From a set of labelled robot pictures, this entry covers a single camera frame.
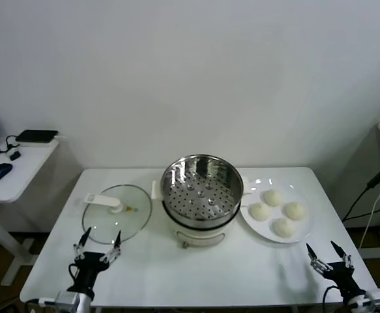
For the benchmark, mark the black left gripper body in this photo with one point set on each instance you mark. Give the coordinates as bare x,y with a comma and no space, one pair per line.
90,265

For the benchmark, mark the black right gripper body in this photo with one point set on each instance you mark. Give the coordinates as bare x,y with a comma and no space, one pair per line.
341,275

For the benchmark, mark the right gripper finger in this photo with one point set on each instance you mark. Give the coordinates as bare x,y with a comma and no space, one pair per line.
311,251
338,249

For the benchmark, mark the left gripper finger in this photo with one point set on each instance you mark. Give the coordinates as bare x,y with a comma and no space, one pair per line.
117,239
84,236

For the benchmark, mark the white steamed baozi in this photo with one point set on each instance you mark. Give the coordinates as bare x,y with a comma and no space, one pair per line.
260,212
295,210
272,197
284,227

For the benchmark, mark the steel steamer basket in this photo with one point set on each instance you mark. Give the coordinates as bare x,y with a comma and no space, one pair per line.
202,199

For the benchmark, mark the white plate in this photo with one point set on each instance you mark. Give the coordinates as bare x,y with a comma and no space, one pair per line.
302,229

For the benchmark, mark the glass pot lid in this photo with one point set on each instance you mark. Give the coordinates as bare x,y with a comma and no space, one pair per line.
111,202

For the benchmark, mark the white electric cooker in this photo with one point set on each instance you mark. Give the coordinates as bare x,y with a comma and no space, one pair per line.
199,236

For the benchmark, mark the white side desk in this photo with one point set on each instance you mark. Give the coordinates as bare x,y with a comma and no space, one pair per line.
20,176

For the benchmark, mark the small black adapter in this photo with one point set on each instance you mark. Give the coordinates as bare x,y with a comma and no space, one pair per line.
15,155

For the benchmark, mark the black flat box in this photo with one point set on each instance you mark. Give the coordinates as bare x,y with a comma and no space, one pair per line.
36,135

